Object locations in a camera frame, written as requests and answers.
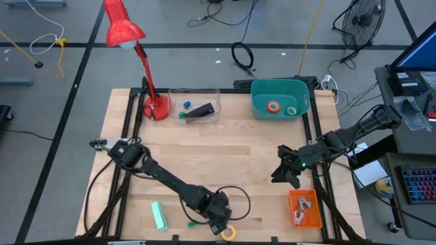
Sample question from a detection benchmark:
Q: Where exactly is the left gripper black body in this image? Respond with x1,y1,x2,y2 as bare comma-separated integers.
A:
202,190,234,225

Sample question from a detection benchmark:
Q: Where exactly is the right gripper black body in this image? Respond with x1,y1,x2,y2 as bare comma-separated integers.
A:
277,145,325,175

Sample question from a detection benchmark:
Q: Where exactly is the yellow tape roll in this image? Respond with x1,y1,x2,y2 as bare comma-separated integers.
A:
220,224,237,242

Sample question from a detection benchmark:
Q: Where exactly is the orange mesh basket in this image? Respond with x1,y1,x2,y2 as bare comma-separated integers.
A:
288,189,323,229

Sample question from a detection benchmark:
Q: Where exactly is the mint green stapler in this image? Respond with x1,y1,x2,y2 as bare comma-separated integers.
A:
151,200,169,232

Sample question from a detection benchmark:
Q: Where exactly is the black stapler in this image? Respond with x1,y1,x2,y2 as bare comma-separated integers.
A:
183,103,216,120

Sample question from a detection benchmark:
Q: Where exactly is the white paper sheet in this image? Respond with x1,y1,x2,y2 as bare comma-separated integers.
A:
347,142,389,189

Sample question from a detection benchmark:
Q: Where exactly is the teal plastic bin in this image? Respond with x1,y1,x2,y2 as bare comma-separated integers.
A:
251,78,311,121

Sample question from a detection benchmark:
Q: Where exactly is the yellow blue round object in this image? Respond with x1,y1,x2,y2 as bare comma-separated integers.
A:
375,176,395,199

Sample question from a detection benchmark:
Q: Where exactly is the black power strip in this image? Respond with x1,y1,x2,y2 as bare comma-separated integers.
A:
233,78,255,90

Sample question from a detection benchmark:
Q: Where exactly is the clear plastic bin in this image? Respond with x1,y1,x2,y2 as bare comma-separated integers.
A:
168,87,221,125

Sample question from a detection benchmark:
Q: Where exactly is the grey keyboard tray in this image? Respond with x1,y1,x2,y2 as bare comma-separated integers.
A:
384,152,436,241

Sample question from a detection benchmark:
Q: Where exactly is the grey desk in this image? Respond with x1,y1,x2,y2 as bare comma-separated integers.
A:
374,66,436,156

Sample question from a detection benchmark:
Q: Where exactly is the clear plastic bag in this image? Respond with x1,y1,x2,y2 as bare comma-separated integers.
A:
393,95,433,133

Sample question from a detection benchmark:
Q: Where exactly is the backlit keyboard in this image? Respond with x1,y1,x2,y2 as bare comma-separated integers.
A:
401,165,436,205

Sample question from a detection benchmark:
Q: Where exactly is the black mini computer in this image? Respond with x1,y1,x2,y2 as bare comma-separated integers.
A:
388,70,429,97

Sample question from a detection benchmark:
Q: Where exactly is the black floor fan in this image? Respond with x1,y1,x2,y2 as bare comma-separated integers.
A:
332,0,388,65

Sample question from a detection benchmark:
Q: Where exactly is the computer monitor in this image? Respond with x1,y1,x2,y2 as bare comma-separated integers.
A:
390,22,436,73

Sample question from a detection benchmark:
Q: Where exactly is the red desk lamp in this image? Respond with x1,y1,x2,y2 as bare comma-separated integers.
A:
103,0,173,122

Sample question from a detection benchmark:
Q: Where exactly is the black equipment case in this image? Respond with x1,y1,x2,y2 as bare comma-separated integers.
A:
0,104,14,132

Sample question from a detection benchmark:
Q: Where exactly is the grey metal stand foot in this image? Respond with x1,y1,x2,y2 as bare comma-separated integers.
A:
0,76,34,87
3,0,68,10

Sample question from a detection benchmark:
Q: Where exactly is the black looped camera cable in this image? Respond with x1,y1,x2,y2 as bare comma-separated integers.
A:
178,185,252,225

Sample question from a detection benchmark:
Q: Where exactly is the white plug adapter cable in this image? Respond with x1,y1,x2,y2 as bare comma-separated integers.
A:
320,73,340,105

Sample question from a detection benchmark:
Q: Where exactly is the orange extension cable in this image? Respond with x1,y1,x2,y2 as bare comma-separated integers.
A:
298,0,326,76

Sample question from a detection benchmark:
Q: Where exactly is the black coiled cable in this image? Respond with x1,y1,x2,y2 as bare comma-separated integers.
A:
231,0,259,78

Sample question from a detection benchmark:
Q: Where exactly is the black aluminium frame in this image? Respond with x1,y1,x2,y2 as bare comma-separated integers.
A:
81,76,365,245

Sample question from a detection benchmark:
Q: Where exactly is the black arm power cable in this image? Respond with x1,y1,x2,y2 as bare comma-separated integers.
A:
83,158,116,236

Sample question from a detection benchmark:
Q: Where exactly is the black loose floor cable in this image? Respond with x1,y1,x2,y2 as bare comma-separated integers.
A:
187,0,246,28

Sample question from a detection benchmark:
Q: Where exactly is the yellow connector cable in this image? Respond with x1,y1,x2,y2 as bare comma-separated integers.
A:
54,37,67,78

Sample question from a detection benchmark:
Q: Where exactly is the yellow cord with black plug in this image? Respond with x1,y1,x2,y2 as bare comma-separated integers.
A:
0,30,45,69

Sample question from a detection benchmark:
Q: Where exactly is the white floor cable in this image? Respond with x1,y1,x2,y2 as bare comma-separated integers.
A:
25,0,65,56

